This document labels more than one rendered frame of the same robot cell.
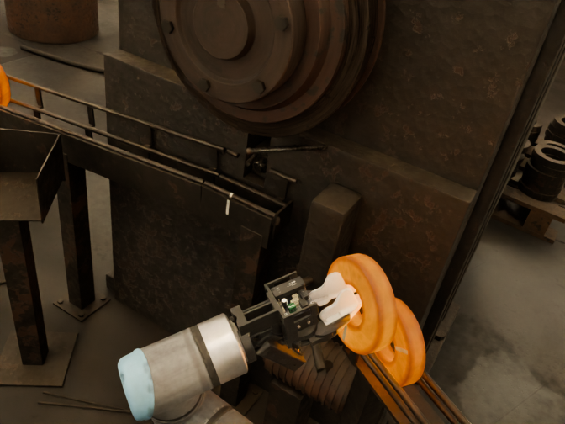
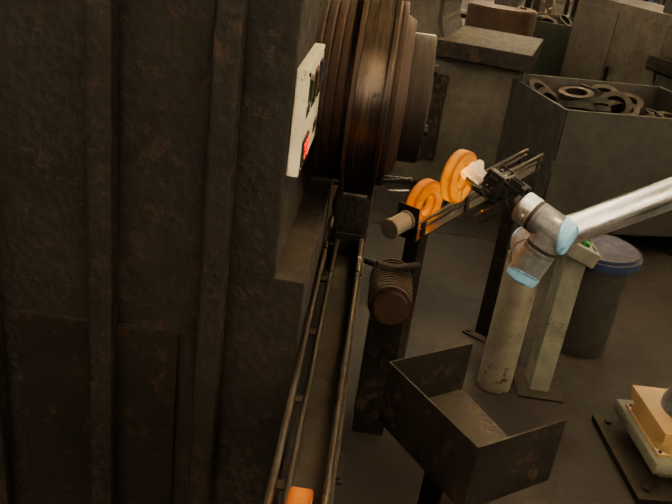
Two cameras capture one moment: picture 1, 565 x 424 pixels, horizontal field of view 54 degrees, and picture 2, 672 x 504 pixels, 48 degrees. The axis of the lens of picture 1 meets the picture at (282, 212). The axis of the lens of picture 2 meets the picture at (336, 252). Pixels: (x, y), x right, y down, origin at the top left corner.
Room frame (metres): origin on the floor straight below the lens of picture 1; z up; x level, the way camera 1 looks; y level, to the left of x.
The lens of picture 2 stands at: (1.74, 1.62, 1.48)
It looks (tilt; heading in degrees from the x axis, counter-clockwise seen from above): 25 degrees down; 247
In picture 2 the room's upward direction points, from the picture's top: 8 degrees clockwise
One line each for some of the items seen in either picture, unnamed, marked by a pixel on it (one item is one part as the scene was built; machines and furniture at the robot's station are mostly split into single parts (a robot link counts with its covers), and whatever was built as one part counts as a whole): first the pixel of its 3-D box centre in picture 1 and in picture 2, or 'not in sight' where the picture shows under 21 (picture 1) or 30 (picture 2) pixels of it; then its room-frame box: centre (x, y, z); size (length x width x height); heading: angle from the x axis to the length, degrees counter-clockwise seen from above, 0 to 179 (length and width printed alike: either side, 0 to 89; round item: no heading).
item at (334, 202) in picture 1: (328, 240); (348, 230); (0.97, -0.11, 0.68); 0.11 x 0.08 x 0.24; 155
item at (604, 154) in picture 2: not in sight; (601, 159); (-1.14, -1.57, 0.39); 1.03 x 0.83 x 0.77; 170
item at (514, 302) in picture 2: not in sight; (509, 321); (0.27, -0.23, 0.26); 0.12 x 0.12 x 0.52
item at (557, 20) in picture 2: not in sight; (541, 54); (-2.87, -4.68, 0.39); 1.03 x 0.83 x 0.78; 145
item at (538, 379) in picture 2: not in sight; (557, 311); (0.10, -0.20, 0.31); 0.24 x 0.16 x 0.62; 65
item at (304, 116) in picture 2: not in sight; (307, 106); (1.30, 0.37, 1.15); 0.26 x 0.02 x 0.18; 65
